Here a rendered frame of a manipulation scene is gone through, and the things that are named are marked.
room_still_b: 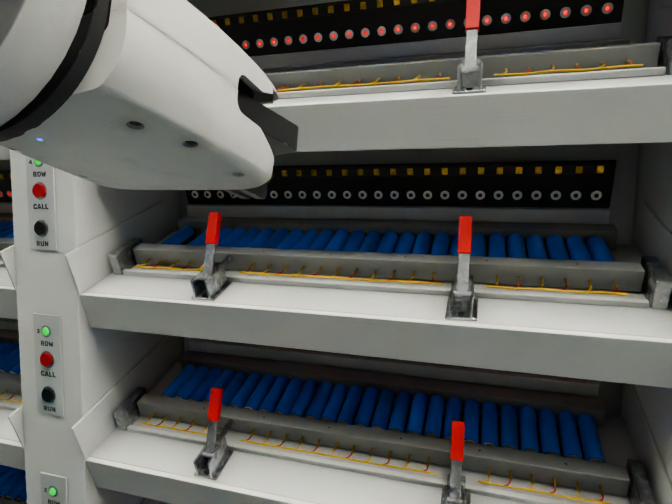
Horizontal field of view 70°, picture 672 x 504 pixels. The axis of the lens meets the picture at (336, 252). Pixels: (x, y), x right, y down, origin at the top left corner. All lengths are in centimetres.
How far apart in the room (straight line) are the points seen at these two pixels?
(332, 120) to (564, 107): 20
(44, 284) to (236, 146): 49
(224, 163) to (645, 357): 37
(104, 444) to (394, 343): 39
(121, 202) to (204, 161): 48
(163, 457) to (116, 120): 52
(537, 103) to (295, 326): 30
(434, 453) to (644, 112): 37
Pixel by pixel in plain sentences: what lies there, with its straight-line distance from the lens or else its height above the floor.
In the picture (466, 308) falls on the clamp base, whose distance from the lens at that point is 46.
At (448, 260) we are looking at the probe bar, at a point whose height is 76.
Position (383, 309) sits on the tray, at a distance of 47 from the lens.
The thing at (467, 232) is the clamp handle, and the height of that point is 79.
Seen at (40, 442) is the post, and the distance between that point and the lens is 73.
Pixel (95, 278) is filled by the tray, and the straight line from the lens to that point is 64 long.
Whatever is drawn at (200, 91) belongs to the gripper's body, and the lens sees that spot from 17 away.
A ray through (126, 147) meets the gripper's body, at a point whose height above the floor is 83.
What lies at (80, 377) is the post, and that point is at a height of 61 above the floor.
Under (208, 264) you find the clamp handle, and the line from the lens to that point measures 54.
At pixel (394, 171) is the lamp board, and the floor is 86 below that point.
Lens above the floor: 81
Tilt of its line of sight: 5 degrees down
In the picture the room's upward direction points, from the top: 1 degrees clockwise
